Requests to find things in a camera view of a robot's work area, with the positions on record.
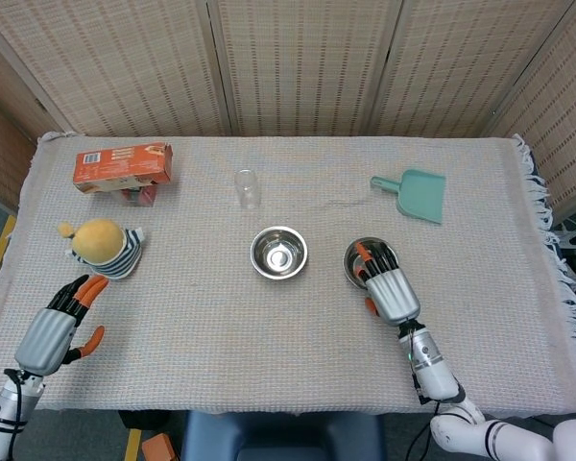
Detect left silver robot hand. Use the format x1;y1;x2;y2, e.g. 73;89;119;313
13;273;110;377

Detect yellow plush toy striped shirt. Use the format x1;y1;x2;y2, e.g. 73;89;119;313
57;218;146;282

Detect stainless steel bowl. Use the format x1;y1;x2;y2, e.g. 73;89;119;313
252;258;307;280
250;226;309;276
343;237;399;292

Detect woven bamboo screen panel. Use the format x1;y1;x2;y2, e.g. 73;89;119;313
369;0;565;138
484;0;576;222
0;28;73;212
0;0;231;138
208;0;404;138

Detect teal plastic dustpan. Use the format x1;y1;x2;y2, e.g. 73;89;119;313
370;168;447;226

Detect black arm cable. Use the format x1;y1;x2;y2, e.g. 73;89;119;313
3;368;33;461
409;330;444;461

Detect orange cardboard box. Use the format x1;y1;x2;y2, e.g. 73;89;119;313
73;141;175;194

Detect clear drinking glass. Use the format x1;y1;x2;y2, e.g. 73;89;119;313
233;168;262;210

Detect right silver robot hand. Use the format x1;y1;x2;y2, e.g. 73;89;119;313
354;241;422;328

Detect orange block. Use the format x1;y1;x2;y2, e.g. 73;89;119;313
141;433;177;461

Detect grey woven tablecloth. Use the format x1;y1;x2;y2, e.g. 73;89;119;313
0;132;576;417

